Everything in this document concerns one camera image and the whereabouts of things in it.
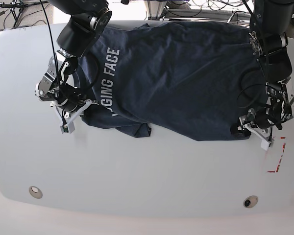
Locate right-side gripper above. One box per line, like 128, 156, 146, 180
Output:
50, 99, 98, 127

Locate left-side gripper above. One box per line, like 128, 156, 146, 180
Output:
230, 108, 277, 149

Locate dark blue T-shirt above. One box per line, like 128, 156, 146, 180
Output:
74, 22, 268, 141

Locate right-side robot arm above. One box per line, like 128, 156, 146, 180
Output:
35, 0, 112, 133

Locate left-side robot arm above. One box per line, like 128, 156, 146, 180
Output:
231, 0, 294, 150

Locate red tape rectangle marking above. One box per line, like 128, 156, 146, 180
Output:
264, 137, 287, 173

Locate right table grommet hole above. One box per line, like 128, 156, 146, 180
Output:
243, 195, 258, 209

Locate table grommet hole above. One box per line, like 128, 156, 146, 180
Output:
243, 195, 258, 209
28, 186, 43, 199

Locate left table grommet hole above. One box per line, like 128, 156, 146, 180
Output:
28, 186, 43, 199

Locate black tripod stand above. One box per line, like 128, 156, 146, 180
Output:
0, 0, 41, 29

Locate right-side wrist camera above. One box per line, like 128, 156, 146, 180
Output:
60, 122, 75, 134

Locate left-side arm black cable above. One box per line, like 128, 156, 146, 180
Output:
236, 68, 270, 110

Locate right-side arm black cable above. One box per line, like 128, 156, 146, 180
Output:
39, 0, 101, 103

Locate metal frame post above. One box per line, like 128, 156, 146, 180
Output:
144, 0, 167, 20

